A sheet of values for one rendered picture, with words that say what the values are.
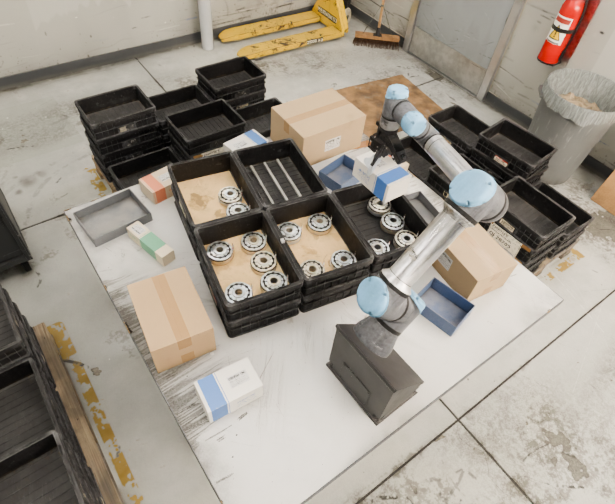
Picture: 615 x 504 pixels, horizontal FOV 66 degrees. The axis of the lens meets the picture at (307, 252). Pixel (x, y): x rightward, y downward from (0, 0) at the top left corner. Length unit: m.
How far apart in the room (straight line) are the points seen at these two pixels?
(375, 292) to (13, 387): 1.56
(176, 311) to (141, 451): 0.92
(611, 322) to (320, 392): 2.14
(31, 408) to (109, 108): 1.91
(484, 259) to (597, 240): 1.88
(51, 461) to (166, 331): 0.63
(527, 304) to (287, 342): 1.04
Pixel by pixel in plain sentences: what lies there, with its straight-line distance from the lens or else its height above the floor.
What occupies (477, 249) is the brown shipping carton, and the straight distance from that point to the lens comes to 2.10.
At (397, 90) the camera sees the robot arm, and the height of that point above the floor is 1.46.
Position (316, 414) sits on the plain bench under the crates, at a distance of 1.73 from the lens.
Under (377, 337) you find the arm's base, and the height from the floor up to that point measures 0.97.
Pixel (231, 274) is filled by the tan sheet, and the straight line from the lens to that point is 1.85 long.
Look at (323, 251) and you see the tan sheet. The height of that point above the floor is 0.83.
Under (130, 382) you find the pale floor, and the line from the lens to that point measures 2.62.
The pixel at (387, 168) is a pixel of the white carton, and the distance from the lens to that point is 1.89.
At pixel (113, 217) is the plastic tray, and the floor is 0.70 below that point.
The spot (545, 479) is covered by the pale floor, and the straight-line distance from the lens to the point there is 2.72.
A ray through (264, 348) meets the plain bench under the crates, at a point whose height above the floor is 0.70.
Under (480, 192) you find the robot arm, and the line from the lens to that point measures 1.38.
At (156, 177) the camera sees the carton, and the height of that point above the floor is 0.77.
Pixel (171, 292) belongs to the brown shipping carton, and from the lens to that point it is 1.79.
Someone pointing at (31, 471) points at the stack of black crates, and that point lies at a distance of 2.05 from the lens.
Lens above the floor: 2.31
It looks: 50 degrees down
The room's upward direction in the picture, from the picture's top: 7 degrees clockwise
